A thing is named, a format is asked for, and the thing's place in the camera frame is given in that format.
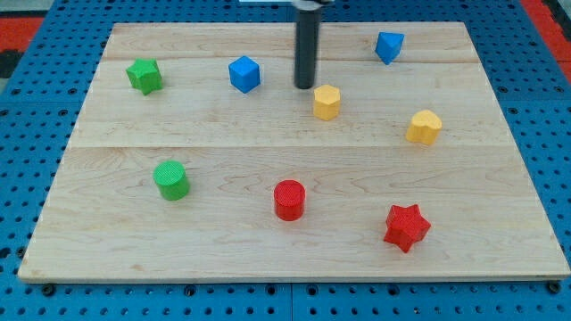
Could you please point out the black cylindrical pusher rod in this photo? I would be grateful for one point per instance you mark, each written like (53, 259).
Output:
(306, 47)

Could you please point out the silver rod mount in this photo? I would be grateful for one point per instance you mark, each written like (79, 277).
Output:
(311, 4)

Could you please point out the green star block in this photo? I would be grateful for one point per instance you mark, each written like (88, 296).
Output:
(145, 75)

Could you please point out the red star block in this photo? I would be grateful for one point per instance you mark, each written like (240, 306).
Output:
(405, 226)

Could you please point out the yellow hexagon block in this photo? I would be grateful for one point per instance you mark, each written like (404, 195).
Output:
(326, 102)

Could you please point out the blue cube block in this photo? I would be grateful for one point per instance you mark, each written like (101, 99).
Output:
(244, 74)

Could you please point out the blue triangular prism block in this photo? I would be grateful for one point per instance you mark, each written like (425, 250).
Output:
(388, 46)

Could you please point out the yellow heart block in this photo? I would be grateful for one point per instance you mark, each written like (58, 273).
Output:
(424, 127)

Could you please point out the red cylinder block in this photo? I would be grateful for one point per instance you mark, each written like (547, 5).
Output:
(289, 200)

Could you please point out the light wooden board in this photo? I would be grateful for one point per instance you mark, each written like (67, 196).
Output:
(105, 222)

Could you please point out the green cylinder block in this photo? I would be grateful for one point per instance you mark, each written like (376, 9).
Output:
(171, 180)

